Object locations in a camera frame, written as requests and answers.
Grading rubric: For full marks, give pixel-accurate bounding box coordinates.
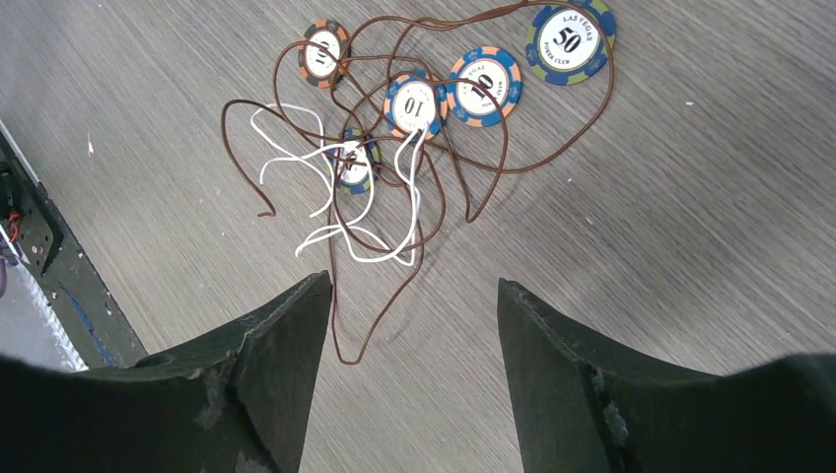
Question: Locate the poker chip red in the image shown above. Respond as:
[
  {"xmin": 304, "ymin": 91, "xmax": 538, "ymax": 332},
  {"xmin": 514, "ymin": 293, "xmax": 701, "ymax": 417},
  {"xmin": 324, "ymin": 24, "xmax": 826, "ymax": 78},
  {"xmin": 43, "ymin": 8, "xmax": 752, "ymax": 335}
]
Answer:
[{"xmin": 298, "ymin": 20, "xmax": 350, "ymax": 89}]

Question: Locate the poker chip blue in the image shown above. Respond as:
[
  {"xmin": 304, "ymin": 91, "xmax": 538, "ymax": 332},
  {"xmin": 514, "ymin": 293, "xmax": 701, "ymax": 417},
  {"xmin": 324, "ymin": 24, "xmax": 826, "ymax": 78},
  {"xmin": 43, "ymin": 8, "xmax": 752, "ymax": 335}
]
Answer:
[{"xmin": 525, "ymin": 0, "xmax": 616, "ymax": 86}]

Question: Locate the poker chip purple middle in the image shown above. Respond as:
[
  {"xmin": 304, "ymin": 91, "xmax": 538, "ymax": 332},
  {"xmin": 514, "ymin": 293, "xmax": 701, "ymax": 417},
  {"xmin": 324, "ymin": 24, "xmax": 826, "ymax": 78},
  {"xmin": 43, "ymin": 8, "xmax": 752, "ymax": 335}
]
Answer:
[{"xmin": 383, "ymin": 69, "xmax": 449, "ymax": 140}]

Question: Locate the poker chip purple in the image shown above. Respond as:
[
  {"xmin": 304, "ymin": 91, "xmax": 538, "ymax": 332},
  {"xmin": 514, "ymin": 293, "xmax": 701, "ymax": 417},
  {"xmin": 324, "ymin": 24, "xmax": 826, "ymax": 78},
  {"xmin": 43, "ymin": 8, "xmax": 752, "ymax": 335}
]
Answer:
[
  {"xmin": 383, "ymin": 69, "xmax": 449, "ymax": 140},
  {"xmin": 446, "ymin": 45, "xmax": 523, "ymax": 128}
]

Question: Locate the coloured wire bundle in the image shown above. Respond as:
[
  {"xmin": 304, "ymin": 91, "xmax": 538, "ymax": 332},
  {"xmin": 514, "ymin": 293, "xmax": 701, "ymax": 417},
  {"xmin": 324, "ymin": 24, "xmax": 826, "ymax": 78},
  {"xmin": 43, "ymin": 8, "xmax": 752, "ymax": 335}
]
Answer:
[{"xmin": 220, "ymin": 0, "xmax": 618, "ymax": 367}]

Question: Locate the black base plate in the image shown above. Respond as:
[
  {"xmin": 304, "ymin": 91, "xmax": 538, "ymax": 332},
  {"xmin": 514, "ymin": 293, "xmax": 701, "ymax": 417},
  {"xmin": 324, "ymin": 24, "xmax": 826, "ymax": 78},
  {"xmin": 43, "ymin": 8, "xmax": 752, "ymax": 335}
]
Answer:
[{"xmin": 1, "ymin": 128, "xmax": 147, "ymax": 372}]

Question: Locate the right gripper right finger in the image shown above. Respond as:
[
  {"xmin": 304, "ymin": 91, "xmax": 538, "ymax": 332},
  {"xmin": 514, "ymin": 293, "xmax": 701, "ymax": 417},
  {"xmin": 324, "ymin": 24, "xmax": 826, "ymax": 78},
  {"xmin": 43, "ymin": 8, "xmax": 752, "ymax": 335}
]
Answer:
[{"xmin": 497, "ymin": 279, "xmax": 835, "ymax": 472}]

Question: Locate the poker chip purple upper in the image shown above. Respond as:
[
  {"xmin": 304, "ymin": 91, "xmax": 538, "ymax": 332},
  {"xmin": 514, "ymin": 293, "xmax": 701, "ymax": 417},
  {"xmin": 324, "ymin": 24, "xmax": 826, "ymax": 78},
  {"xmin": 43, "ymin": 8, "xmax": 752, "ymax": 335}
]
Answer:
[{"xmin": 446, "ymin": 45, "xmax": 523, "ymax": 128}]

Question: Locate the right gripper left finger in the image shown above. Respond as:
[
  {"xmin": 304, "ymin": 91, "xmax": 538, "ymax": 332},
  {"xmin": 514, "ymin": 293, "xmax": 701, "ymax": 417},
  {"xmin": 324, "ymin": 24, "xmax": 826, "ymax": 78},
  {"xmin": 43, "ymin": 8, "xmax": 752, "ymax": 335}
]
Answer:
[{"xmin": 1, "ymin": 271, "xmax": 332, "ymax": 472}]

